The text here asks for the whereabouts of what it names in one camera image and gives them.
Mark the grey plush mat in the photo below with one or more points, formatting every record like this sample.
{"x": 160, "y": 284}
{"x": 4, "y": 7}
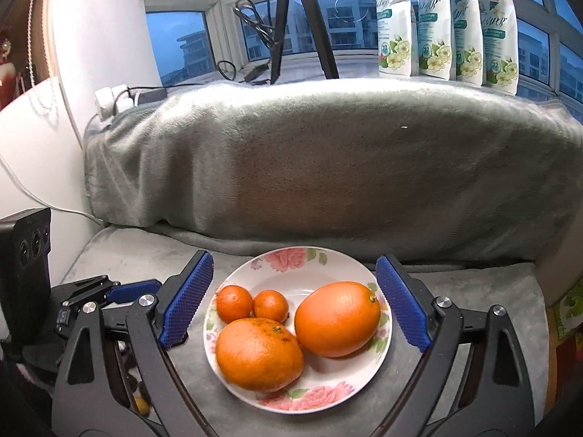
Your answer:
{"x": 492, "y": 282}

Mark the large smooth orange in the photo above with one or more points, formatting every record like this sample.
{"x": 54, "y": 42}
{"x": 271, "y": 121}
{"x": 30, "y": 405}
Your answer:
{"x": 337, "y": 321}

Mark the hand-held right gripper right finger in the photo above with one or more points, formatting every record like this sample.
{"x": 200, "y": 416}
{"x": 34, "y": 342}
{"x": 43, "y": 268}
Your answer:
{"x": 403, "y": 305}

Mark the small yellow fruit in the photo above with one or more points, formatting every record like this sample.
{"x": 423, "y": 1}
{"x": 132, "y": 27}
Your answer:
{"x": 141, "y": 404}

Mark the small mandarin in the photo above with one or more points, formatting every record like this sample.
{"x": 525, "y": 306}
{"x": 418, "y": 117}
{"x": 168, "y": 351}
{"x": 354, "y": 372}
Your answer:
{"x": 234, "y": 304}
{"x": 271, "y": 307}

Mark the grey fleece blanket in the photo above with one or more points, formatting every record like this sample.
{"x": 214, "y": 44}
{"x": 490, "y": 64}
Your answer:
{"x": 319, "y": 159}

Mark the white power strip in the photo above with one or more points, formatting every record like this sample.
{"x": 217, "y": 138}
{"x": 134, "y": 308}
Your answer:
{"x": 109, "y": 100}

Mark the black tripod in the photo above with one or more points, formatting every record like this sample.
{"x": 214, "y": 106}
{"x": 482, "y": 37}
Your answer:
{"x": 282, "y": 18}

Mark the white floral plate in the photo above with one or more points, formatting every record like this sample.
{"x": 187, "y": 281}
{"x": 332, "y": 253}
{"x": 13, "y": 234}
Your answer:
{"x": 319, "y": 382}

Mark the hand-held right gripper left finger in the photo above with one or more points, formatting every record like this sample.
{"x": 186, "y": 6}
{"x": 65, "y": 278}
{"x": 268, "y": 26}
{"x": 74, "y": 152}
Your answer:
{"x": 186, "y": 300}

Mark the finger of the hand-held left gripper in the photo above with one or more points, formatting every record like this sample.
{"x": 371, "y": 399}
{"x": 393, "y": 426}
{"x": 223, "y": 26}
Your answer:
{"x": 132, "y": 290}

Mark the speckled orange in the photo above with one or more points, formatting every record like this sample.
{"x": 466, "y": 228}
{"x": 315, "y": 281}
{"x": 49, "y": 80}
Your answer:
{"x": 259, "y": 357}

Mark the large window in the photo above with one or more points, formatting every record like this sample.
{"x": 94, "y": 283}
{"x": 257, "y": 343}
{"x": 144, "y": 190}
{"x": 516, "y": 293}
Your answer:
{"x": 191, "y": 41}

